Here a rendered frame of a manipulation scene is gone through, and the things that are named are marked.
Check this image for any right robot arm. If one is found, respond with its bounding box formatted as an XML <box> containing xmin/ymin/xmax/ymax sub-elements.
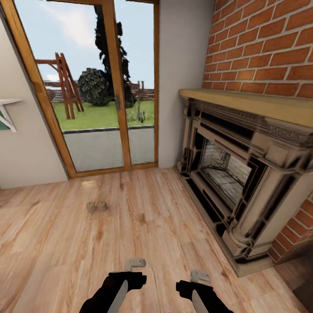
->
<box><xmin>176</xmin><ymin>269</ymin><xmax>234</xmax><ymax>313</ymax></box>

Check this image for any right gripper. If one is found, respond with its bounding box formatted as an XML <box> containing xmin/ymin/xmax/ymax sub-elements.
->
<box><xmin>176</xmin><ymin>280</ymin><xmax>196</xmax><ymax>300</ymax></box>

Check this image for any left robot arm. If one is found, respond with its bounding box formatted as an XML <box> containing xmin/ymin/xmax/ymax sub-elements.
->
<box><xmin>79</xmin><ymin>258</ymin><xmax>147</xmax><ymax>313</ymax></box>

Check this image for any pillar candle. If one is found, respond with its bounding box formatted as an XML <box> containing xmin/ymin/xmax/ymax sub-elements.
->
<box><xmin>86</xmin><ymin>201</ymin><xmax>96</xmax><ymax>213</ymax></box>
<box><xmin>98</xmin><ymin>201</ymin><xmax>107</xmax><ymax>212</ymax></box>

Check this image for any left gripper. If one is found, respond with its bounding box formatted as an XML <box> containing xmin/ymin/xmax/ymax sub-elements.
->
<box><xmin>125</xmin><ymin>272</ymin><xmax>147</xmax><ymax>292</ymax></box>

